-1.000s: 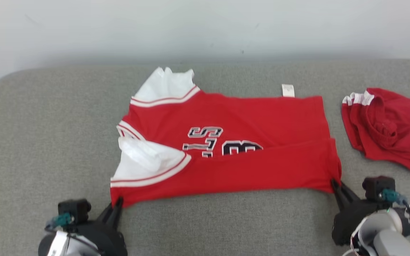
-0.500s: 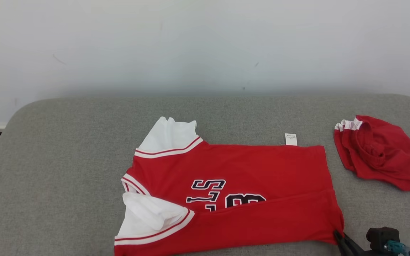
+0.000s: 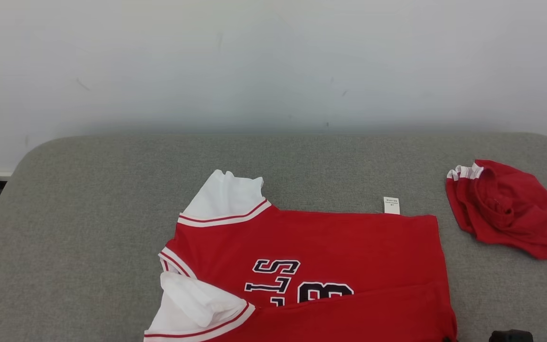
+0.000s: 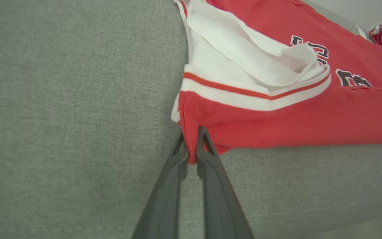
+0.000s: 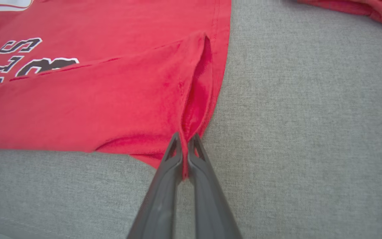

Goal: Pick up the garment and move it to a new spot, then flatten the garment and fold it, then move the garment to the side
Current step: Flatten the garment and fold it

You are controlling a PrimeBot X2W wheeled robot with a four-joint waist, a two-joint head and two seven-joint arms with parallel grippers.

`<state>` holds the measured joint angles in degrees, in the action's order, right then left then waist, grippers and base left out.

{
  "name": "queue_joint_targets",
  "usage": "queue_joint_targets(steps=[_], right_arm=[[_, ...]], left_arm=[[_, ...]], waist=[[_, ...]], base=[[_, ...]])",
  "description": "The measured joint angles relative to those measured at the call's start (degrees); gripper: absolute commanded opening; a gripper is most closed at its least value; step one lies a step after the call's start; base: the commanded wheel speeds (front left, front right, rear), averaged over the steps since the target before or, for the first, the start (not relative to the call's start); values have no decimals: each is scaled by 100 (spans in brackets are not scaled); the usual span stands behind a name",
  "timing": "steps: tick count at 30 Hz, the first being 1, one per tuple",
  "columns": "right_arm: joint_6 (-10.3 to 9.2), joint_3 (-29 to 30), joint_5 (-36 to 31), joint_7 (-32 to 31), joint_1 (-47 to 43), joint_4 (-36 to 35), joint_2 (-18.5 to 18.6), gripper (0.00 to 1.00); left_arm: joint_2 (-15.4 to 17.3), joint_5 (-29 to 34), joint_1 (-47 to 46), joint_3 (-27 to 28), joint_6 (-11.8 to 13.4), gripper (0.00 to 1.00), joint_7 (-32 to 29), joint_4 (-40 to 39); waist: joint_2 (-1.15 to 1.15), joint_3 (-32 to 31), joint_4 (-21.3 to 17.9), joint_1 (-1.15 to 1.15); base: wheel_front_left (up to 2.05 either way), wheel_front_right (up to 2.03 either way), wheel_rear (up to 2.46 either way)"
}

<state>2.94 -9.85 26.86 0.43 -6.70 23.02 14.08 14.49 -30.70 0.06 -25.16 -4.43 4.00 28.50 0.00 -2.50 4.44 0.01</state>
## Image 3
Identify red basketball jersey white sleeves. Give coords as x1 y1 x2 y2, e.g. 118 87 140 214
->
143 169 459 342

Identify red shirt with white hem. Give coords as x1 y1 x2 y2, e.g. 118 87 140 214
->
445 159 547 260

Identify grey fabric sofa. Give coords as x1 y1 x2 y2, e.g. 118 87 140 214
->
0 132 547 342

